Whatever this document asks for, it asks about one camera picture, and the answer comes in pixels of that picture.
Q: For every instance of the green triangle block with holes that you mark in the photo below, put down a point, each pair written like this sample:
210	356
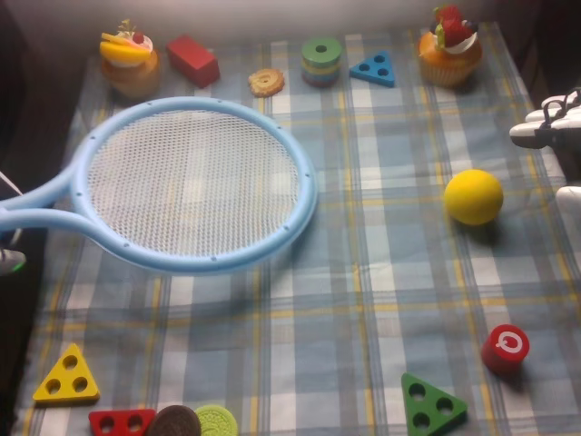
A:
410	404

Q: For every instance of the toy cupcake with strawberries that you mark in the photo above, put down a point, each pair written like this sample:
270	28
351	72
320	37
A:
449	59

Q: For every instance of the green sandwich toy cookie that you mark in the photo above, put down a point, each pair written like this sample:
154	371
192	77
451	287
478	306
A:
220	422

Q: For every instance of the red cylinder block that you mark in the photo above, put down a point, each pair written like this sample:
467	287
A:
504	352

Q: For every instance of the white backdrop panel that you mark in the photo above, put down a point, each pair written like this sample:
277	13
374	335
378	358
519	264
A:
272	18

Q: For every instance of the yellow ball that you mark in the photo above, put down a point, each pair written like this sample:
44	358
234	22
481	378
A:
473	196

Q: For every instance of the stacked rings with green top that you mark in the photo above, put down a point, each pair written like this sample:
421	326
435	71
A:
321	63

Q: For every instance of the light blue toy racket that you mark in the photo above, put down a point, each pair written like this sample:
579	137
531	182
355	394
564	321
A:
41	218

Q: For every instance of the blue plaid tablecloth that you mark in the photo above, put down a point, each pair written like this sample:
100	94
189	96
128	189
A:
318	318

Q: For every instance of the tan flower-shaped toy cookie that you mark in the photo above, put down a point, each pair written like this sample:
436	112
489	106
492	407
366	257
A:
266	83

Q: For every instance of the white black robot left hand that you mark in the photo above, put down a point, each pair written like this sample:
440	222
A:
9	263

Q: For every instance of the yellow triangle block with holes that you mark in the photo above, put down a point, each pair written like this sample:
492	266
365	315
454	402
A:
65	377

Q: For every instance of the red rectangular wooden block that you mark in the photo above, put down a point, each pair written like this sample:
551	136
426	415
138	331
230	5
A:
193	61

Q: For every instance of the brown sandwich toy cookie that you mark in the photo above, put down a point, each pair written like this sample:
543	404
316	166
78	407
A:
174	422

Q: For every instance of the red block with holes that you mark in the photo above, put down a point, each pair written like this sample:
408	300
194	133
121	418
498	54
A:
120	422

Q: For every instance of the blue triangle block with holes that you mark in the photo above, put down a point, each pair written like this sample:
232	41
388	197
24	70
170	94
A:
370	75

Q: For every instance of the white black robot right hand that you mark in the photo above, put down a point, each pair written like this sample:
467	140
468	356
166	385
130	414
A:
554	125

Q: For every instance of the toy cupcake with orange slice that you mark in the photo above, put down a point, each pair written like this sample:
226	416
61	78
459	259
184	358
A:
129	68

